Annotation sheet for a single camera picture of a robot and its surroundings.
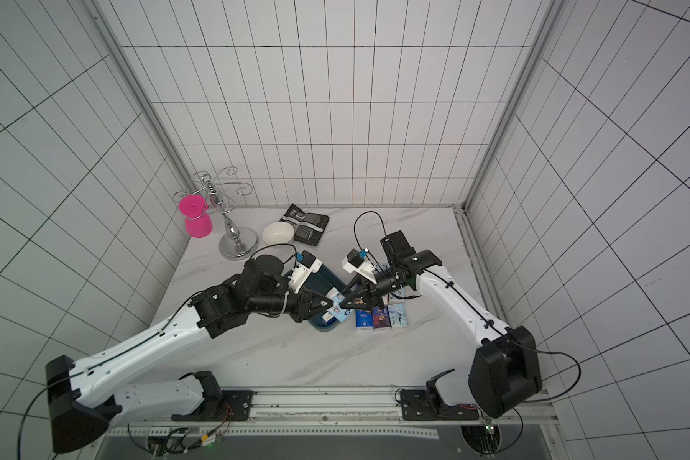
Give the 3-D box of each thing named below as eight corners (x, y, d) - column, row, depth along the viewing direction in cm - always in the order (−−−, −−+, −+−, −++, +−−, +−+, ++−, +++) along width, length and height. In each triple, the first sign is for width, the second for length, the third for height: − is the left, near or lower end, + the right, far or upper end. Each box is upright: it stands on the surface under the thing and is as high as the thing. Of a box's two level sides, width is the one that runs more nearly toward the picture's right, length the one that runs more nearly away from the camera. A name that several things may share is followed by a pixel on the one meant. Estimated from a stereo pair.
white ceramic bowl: (263, 247, 108) (260, 240, 105) (267, 228, 114) (265, 221, 110) (292, 247, 108) (290, 240, 105) (295, 228, 114) (294, 221, 110)
